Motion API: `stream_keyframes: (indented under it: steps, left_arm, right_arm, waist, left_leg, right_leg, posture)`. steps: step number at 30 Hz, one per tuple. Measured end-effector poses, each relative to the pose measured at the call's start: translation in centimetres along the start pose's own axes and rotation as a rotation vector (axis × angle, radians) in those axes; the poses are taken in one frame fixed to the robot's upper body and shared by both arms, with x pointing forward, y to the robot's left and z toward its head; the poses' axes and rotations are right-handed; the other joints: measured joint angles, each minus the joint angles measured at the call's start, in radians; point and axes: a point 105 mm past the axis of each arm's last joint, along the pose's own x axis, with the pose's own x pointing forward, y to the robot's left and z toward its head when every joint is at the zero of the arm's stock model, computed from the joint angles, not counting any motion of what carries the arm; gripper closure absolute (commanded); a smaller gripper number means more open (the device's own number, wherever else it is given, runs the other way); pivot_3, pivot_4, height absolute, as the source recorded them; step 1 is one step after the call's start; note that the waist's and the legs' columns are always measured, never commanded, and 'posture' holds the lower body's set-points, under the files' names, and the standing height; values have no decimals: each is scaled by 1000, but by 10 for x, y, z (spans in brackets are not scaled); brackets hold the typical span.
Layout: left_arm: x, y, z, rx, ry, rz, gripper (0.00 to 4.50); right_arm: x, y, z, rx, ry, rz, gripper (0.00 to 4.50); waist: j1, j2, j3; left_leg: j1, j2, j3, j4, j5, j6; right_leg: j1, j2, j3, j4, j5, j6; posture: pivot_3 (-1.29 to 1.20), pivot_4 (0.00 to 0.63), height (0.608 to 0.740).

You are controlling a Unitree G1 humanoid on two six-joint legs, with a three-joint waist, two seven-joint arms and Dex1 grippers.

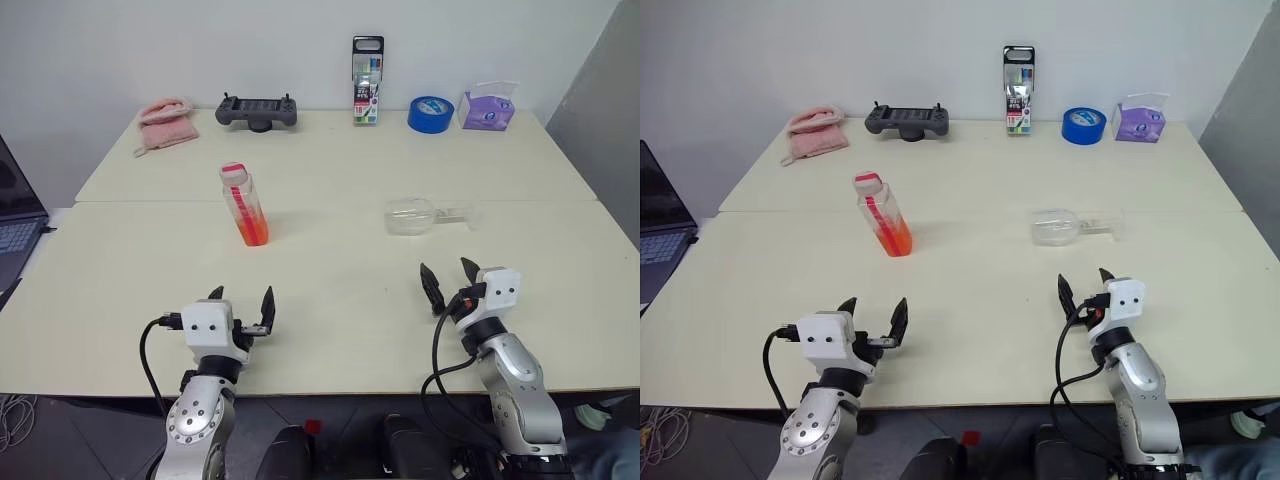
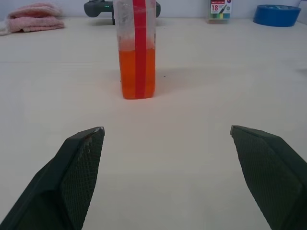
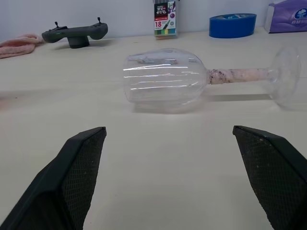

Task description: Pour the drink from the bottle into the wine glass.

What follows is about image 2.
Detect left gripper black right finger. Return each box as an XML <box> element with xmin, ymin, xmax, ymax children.
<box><xmin>229</xmin><ymin>125</ymin><xmax>307</xmax><ymax>230</ymax></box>

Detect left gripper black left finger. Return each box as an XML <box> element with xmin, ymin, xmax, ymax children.
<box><xmin>0</xmin><ymin>126</ymin><xmax>106</xmax><ymax>230</ymax></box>

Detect bottle with orange liquid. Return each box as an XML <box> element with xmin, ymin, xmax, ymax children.
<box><xmin>113</xmin><ymin>0</ymin><xmax>158</xmax><ymax>100</ymax></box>

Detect blue tape roll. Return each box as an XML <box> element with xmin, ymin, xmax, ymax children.
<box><xmin>252</xmin><ymin>4</ymin><xmax>302</xmax><ymax>28</ymax></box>

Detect pink towel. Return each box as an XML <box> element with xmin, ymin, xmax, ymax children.
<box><xmin>5</xmin><ymin>2</ymin><xmax>66</xmax><ymax>34</ymax></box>

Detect white cloth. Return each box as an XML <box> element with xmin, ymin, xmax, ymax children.
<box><xmin>0</xmin><ymin>20</ymin><xmax>12</xmax><ymax>36</ymax></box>

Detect dark grey game controller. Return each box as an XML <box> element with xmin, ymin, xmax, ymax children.
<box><xmin>83</xmin><ymin>0</ymin><xmax>162</xmax><ymax>26</ymax></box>

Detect marker pen box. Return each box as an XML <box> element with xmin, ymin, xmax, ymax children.
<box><xmin>206</xmin><ymin>0</ymin><xmax>234</xmax><ymax>24</ymax></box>

